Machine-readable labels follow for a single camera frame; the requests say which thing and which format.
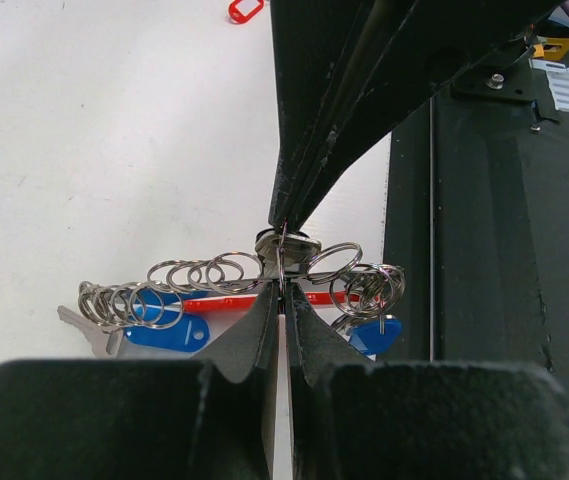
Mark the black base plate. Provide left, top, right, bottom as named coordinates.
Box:
left=383, top=64, right=569, bottom=397

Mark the black tag key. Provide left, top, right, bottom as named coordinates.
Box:
left=255, top=229, right=322, bottom=278

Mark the red tag key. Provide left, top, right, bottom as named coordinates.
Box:
left=227, top=0, right=265, bottom=24

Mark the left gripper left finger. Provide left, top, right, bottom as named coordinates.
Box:
left=0, top=284, right=277, bottom=479

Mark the right grey cable duct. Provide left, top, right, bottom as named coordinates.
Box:
left=530, top=59, right=569, bottom=112

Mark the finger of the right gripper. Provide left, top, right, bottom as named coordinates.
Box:
left=269, top=1, right=374, bottom=228
left=286, top=0, right=569, bottom=234

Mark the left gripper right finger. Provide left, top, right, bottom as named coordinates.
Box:
left=284, top=284, right=569, bottom=479

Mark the red handled keyring carabiner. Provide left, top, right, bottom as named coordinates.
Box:
left=57, top=242, right=406, bottom=359

